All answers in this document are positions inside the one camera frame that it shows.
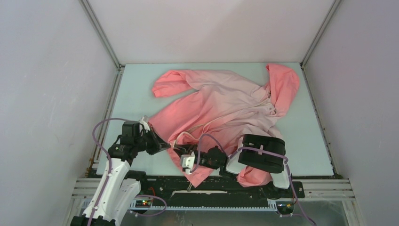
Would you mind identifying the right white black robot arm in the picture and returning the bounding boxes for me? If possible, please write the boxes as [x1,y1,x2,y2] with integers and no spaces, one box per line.
[174,134,293,197]

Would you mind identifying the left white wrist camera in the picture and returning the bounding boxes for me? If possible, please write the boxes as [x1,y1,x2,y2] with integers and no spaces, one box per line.
[139,115,151,131]

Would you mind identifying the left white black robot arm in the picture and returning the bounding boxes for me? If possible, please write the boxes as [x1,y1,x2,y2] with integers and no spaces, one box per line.
[70,117,170,226]

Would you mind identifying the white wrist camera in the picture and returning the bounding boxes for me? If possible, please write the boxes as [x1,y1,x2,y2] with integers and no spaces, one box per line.
[180,153,196,175]
[139,115,151,131]

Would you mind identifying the pink zip-up hooded jacket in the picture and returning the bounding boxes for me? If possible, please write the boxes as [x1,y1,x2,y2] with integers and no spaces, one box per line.
[148,64,301,189]

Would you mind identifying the aluminium frame rail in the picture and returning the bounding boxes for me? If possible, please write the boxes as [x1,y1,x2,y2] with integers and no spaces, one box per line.
[72,178,356,202]

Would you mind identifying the white slotted cable duct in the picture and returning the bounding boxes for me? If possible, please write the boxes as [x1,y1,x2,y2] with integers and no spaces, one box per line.
[81,199,278,212]

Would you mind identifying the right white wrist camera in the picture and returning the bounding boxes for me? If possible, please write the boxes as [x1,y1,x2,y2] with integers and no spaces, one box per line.
[180,153,196,175]

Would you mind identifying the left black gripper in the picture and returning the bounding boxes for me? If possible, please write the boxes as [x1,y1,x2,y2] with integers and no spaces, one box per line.
[134,127,171,155]

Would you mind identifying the right circuit board with wires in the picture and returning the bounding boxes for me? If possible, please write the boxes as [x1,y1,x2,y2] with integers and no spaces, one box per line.
[276,203,295,216]

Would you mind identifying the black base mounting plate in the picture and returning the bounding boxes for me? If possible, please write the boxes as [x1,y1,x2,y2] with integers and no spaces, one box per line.
[141,176,305,210]

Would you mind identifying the left circuit board with LEDs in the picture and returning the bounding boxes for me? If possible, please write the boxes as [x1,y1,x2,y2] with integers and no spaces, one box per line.
[135,200,152,208]

